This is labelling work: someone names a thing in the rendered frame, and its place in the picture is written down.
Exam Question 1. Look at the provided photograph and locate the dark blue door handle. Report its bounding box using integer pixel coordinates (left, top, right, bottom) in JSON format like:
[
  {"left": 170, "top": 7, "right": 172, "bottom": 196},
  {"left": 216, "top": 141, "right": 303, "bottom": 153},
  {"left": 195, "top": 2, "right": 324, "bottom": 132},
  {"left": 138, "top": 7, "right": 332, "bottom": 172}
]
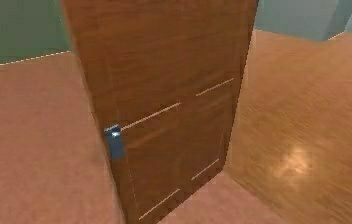
[{"left": 103, "top": 124, "right": 126, "bottom": 160}]

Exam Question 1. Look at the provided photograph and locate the brown wooden room door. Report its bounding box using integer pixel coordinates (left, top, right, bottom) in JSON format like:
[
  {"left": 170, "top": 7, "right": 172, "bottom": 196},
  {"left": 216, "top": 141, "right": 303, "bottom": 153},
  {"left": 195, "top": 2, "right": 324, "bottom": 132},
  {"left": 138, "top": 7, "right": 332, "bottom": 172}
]
[{"left": 59, "top": 0, "right": 260, "bottom": 224}]

